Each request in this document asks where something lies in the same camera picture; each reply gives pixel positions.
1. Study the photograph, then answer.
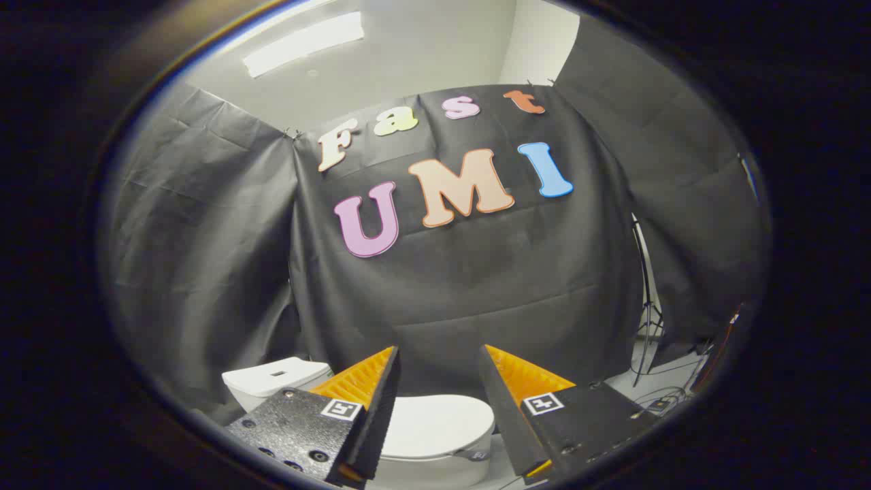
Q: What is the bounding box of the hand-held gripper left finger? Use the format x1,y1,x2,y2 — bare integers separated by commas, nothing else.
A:
225,346,401,489

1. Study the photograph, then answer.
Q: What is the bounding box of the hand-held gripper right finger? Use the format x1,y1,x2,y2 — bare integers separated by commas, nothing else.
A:
476,344,658,485

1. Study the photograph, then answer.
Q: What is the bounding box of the white toilet lid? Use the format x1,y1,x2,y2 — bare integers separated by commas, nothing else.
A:
381,395,495,461

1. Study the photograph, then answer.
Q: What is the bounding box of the black backdrop cloth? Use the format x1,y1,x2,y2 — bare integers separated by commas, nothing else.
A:
109,14,770,417

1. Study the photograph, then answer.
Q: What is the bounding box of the white toilet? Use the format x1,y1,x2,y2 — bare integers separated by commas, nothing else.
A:
223,357,495,490

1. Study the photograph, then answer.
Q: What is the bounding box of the black tripod stand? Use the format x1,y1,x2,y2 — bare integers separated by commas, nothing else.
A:
629,214,665,389

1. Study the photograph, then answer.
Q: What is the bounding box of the black floor cable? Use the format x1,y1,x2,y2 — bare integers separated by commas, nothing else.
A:
636,385,689,410

